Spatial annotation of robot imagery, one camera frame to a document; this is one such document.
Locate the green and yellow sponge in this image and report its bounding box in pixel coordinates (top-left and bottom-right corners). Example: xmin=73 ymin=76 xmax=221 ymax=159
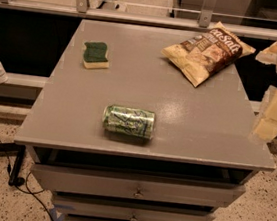
xmin=83 ymin=41 xmax=109 ymax=69

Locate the middle grey drawer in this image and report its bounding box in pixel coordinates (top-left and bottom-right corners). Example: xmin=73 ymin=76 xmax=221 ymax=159
xmin=53 ymin=196 xmax=214 ymax=221

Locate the sea salt chips bag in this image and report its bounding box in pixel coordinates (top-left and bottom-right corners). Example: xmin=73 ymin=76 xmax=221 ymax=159
xmin=162 ymin=22 xmax=256 ymax=87

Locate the grey drawer cabinet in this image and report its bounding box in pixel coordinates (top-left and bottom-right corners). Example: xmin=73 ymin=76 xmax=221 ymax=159
xmin=16 ymin=20 xmax=274 ymax=221

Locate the grey metal railing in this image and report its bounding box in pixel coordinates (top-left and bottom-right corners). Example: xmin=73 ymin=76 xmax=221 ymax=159
xmin=0 ymin=0 xmax=277 ymax=40

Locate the black floor cable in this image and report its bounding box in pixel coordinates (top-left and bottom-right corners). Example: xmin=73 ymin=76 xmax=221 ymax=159
xmin=0 ymin=107 xmax=74 ymax=221

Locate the green soda can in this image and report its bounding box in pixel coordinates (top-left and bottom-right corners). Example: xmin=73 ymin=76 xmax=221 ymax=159
xmin=102 ymin=104 xmax=156 ymax=140

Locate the top grey drawer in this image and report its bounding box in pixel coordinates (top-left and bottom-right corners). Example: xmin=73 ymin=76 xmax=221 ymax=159
xmin=31 ymin=164 xmax=246 ymax=208

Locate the black metal stand leg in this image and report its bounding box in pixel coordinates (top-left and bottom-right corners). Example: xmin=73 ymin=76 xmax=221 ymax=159
xmin=0 ymin=142 xmax=26 ymax=187

